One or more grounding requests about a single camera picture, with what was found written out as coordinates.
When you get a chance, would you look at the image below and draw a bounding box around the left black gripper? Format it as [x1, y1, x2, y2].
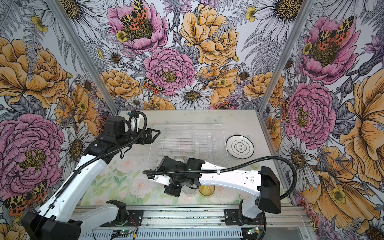
[117, 128, 161, 148]

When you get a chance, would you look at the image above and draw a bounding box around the clear glass cup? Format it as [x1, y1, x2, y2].
[182, 186, 196, 195]

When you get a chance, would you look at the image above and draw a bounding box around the amber glass cup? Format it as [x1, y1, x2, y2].
[199, 186, 215, 197]

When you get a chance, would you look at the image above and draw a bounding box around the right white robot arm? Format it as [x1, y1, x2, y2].
[148, 156, 281, 219]

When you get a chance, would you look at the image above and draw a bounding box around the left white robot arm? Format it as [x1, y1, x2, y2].
[21, 111, 156, 240]

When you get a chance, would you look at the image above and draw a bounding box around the green circuit board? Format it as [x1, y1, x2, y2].
[111, 229, 131, 239]

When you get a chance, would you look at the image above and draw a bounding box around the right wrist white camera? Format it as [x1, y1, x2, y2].
[148, 175, 171, 186]

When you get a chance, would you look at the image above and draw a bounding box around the wrist white camera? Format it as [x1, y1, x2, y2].
[148, 175, 171, 186]
[127, 111, 140, 134]

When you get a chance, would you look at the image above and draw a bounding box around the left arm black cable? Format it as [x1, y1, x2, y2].
[29, 110, 148, 238]

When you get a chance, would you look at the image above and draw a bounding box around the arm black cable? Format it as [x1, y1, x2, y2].
[29, 110, 148, 238]
[142, 155, 298, 240]

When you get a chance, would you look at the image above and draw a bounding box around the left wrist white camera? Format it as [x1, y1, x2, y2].
[127, 111, 140, 134]

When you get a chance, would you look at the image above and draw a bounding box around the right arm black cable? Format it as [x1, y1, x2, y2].
[142, 155, 298, 240]

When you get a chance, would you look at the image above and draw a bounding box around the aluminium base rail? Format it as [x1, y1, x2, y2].
[74, 205, 316, 240]

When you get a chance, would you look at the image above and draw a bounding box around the white wire dish rack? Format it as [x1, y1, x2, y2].
[147, 124, 230, 170]

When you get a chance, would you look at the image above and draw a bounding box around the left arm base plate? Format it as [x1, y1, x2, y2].
[101, 210, 144, 227]

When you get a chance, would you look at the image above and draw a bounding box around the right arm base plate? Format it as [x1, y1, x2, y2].
[222, 209, 265, 226]

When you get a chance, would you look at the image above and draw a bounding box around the aluminium corner post left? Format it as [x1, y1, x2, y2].
[47, 1, 120, 116]

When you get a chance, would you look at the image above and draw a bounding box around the aluminium corner post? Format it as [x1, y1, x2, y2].
[47, 1, 120, 116]
[257, 0, 315, 115]

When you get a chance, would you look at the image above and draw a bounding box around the aluminium corner post right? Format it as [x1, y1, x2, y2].
[257, 0, 315, 115]

